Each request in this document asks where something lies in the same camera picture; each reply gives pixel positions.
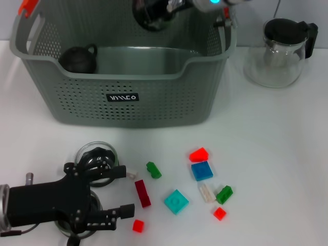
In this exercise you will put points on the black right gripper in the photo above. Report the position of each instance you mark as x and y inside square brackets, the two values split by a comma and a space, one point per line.
[180, 6]

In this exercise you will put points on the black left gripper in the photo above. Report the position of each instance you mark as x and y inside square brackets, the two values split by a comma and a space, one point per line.
[46, 202]

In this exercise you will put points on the small white building block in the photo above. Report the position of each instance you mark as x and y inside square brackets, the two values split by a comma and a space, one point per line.
[132, 175]

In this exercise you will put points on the dark red long building block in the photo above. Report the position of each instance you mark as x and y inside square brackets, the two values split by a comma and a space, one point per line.
[142, 193]

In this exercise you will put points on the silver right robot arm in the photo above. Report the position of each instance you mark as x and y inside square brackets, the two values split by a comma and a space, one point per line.
[205, 3]

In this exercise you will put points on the small red cube block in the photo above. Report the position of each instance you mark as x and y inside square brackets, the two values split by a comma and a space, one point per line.
[219, 214]
[138, 225]

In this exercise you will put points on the green building block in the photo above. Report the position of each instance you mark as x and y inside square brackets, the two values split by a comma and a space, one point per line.
[153, 170]
[224, 194]

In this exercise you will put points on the teal square building block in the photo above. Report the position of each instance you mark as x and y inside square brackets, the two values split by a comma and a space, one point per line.
[176, 201]

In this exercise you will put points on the blue square building block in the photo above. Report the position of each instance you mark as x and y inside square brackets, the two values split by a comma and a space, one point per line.
[202, 171]

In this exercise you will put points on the red slanted building block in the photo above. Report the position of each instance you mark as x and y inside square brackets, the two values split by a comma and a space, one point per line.
[198, 155]

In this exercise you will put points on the large white building block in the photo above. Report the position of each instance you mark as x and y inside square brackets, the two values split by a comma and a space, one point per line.
[207, 193]

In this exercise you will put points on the grey perforated storage basket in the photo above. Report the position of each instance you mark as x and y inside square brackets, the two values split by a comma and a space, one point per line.
[153, 107]

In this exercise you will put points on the silver wrist connector stub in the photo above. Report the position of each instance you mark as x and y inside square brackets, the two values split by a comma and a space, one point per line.
[29, 178]

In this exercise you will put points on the black pitcher lid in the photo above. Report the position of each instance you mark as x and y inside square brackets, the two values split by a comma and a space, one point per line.
[282, 29]

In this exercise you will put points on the black round teapot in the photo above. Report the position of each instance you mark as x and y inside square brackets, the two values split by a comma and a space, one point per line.
[77, 60]

